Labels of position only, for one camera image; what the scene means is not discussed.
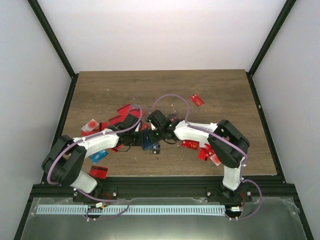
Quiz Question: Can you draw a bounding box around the navy blue card holder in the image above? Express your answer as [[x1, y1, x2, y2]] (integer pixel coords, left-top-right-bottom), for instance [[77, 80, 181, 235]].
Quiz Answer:
[[142, 130, 161, 155]]

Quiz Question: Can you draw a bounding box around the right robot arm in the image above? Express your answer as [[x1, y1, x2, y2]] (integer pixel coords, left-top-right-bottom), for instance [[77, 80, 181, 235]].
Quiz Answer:
[[146, 110, 250, 202]]

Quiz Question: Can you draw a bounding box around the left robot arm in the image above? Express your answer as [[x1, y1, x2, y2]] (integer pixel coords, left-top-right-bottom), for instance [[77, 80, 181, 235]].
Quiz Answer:
[[41, 114, 141, 202]]

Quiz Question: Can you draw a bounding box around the black card upper centre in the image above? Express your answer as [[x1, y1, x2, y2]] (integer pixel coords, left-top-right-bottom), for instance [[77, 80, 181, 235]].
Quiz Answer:
[[168, 113, 178, 121]]

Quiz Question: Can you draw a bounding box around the red striped card top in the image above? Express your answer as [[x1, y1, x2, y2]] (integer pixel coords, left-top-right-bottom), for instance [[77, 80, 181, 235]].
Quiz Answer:
[[117, 103, 131, 115]]

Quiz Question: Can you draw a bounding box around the red VIP card right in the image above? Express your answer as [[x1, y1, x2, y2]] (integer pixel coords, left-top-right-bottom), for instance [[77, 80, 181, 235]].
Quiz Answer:
[[181, 140, 199, 151]]

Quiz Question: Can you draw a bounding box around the blue card left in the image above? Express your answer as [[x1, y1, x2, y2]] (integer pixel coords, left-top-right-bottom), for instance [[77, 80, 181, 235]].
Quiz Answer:
[[89, 149, 108, 164]]

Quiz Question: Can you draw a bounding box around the white red dot card left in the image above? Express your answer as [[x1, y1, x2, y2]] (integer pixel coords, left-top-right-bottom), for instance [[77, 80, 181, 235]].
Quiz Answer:
[[81, 119, 99, 133]]

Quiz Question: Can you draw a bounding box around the white red dot card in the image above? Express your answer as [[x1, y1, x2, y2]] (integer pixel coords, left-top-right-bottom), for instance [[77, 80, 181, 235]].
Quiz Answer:
[[210, 154, 221, 166], [81, 119, 99, 133]]

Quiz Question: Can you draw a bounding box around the red card front left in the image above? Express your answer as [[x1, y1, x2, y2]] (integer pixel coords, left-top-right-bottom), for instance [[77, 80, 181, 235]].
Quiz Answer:
[[89, 165, 108, 180]]

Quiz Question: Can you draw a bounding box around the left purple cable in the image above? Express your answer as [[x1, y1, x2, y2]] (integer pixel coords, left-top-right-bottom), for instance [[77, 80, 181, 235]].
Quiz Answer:
[[46, 103, 143, 222]]

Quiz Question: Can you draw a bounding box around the purple cable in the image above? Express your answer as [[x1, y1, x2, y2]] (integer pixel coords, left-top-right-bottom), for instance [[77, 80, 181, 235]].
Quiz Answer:
[[46, 103, 143, 222], [148, 94, 263, 222]]

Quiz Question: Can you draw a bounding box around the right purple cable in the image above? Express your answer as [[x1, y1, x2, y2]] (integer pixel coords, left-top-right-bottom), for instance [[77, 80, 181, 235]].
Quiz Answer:
[[148, 94, 263, 222]]

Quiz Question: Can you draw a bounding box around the white slotted cable duct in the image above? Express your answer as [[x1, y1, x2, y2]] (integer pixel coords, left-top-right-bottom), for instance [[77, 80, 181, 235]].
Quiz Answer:
[[36, 204, 226, 216]]

